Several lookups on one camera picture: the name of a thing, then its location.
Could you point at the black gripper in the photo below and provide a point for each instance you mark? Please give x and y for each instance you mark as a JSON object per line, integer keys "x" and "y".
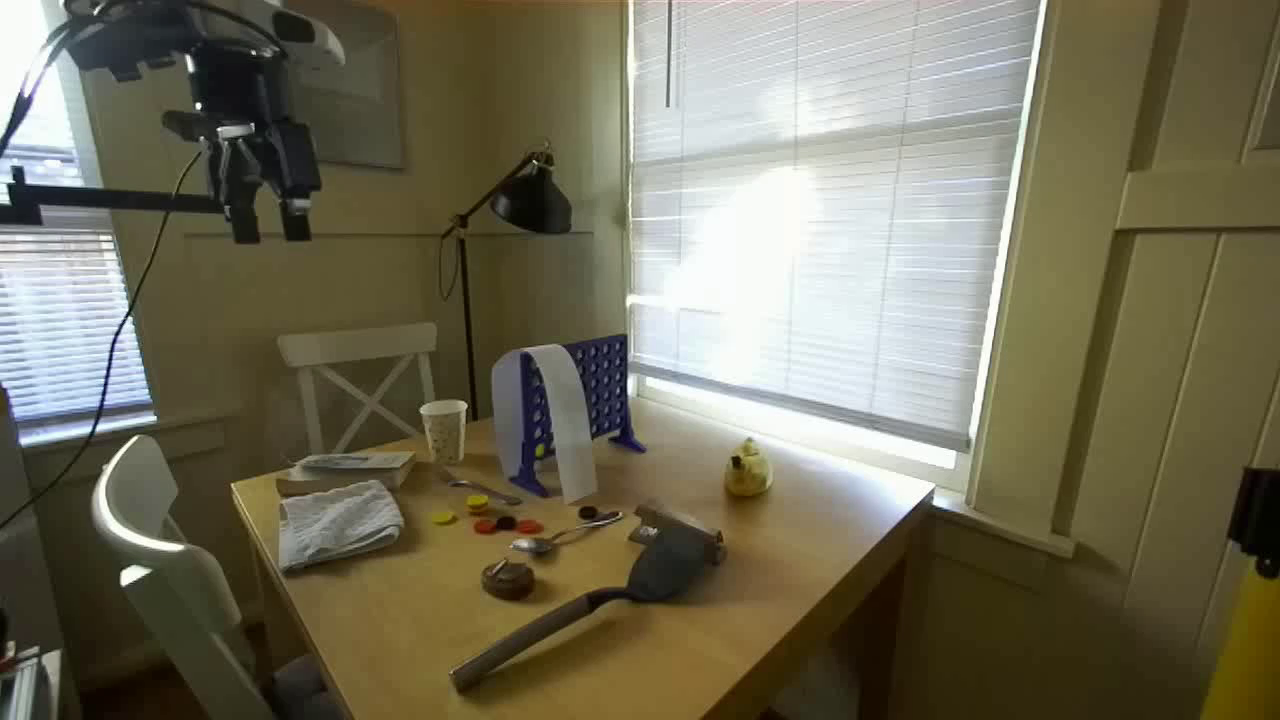
{"x": 274, "y": 156}

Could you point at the white paper sheet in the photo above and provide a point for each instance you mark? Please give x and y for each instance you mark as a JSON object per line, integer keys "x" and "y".
{"x": 571, "y": 427}

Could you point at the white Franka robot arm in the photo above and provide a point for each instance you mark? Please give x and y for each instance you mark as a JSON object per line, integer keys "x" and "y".
{"x": 146, "y": 27}

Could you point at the white cross-back chair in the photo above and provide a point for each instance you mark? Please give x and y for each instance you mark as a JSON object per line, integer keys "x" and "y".
{"x": 352, "y": 347}

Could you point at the narrow white window blind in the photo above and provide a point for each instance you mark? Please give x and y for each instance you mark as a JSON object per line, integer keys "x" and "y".
{"x": 60, "y": 323}

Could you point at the flat book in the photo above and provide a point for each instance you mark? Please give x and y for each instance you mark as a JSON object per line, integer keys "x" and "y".
{"x": 349, "y": 465}

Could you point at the clear plastic cup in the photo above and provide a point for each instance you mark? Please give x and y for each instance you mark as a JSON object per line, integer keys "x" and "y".
{"x": 444, "y": 430}

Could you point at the folded grey cloth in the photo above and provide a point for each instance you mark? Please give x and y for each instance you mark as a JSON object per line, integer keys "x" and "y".
{"x": 340, "y": 523}

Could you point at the metal knife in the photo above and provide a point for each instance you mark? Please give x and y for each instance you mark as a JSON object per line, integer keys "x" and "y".
{"x": 476, "y": 487}

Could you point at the yellow game token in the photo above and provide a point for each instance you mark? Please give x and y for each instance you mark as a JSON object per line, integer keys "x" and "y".
{"x": 476, "y": 502}
{"x": 444, "y": 516}

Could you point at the white rounded chair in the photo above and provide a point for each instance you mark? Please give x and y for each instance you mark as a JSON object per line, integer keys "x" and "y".
{"x": 174, "y": 574}

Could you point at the red game token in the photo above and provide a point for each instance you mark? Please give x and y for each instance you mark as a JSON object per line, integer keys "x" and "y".
{"x": 484, "y": 525}
{"x": 529, "y": 525}

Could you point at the blue connect four grid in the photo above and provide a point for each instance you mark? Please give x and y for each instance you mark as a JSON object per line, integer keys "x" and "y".
{"x": 604, "y": 386}

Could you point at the black game token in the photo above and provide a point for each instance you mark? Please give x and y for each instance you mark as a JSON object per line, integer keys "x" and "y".
{"x": 506, "y": 523}
{"x": 591, "y": 508}

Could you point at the metal spoon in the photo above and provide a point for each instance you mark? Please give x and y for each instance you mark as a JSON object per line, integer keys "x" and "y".
{"x": 562, "y": 536}

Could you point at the brown round disc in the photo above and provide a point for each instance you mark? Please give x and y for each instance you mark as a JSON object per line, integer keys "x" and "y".
{"x": 508, "y": 582}

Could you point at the yellow rubber duck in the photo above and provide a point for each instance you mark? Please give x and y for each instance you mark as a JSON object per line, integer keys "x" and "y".
{"x": 749, "y": 474}

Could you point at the wide white window blind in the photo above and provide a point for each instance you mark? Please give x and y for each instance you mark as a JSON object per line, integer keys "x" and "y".
{"x": 825, "y": 200}

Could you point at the black stereo camera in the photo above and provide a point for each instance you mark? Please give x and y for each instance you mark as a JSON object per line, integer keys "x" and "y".
{"x": 184, "y": 127}

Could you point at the framed wall picture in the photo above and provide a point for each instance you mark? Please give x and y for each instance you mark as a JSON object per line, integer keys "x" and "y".
{"x": 362, "y": 94}

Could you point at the black camera boom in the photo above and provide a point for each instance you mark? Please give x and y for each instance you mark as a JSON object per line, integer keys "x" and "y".
{"x": 106, "y": 199}

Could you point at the yellow barrier post black head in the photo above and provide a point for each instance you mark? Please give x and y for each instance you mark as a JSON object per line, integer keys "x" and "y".
{"x": 1246, "y": 641}

